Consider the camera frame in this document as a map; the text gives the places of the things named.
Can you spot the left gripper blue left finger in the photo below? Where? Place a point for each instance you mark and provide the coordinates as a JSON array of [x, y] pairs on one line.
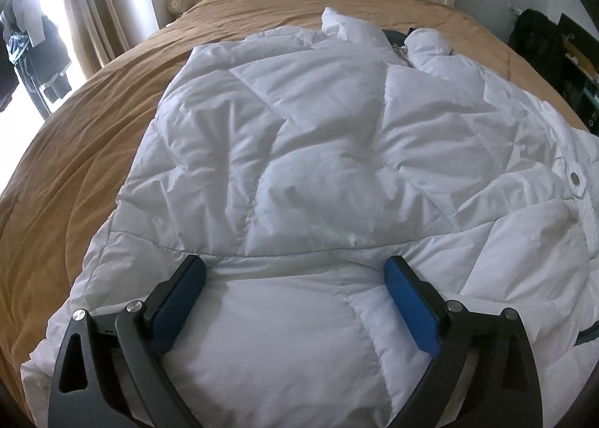
[[86, 390]]

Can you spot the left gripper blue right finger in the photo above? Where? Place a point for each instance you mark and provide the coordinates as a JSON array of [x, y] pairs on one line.
[[504, 389]]

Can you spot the white quilted puffer jacket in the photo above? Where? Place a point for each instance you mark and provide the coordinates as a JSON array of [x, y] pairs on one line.
[[294, 163]]

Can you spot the dark hanging clothes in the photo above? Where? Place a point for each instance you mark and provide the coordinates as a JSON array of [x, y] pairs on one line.
[[33, 55]]

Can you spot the tan bed comforter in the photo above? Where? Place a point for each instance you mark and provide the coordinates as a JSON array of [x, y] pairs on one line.
[[66, 183]]

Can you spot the black storage shelf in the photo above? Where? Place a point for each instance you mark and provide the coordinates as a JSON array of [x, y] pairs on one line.
[[580, 83]]

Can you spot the black backpack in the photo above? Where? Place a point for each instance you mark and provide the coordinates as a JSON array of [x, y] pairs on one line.
[[538, 40]]

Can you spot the round bedside lamp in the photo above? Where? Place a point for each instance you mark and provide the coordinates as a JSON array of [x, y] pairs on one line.
[[178, 7]]

